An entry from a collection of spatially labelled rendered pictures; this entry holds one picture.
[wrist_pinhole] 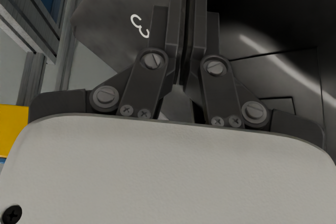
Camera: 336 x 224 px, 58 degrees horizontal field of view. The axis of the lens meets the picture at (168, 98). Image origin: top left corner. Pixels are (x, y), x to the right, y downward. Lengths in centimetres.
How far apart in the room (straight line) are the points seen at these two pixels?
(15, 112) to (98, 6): 41
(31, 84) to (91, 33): 45
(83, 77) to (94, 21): 88
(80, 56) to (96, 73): 9
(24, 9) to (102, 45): 37
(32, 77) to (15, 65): 51
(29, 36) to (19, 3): 6
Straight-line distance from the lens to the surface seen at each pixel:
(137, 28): 19
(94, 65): 110
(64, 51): 113
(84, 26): 22
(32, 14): 61
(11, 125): 58
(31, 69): 67
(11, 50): 120
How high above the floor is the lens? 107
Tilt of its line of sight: 14 degrees down
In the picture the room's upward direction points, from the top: 175 degrees counter-clockwise
